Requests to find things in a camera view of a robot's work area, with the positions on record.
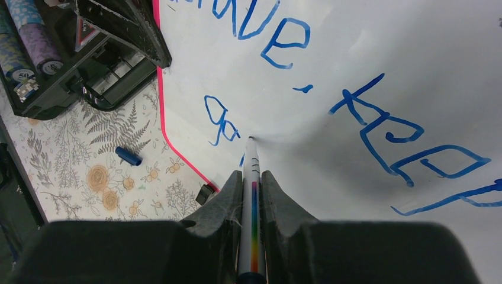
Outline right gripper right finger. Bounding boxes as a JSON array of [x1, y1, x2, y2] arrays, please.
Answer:
[[261, 170, 317, 283]]

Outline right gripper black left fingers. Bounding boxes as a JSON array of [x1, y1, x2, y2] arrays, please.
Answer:
[[181, 170, 243, 283]]

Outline white blue marker pen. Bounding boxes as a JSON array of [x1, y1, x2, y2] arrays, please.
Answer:
[[236, 137, 267, 283]]

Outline wire whiteboard stand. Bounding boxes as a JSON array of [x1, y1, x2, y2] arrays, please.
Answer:
[[195, 184, 216, 205]]

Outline open black case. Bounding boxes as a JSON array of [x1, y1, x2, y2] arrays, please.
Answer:
[[1, 1, 158, 120]]

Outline pink framed whiteboard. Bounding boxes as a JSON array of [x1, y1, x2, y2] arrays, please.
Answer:
[[153, 1, 501, 283]]

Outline blue marker cap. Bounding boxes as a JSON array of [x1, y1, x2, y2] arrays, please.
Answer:
[[115, 147, 142, 166]]

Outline floral table mat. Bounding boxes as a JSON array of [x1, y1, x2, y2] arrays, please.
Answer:
[[1, 81, 204, 221]]

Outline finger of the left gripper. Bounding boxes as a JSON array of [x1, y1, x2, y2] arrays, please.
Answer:
[[74, 0, 172, 68]]

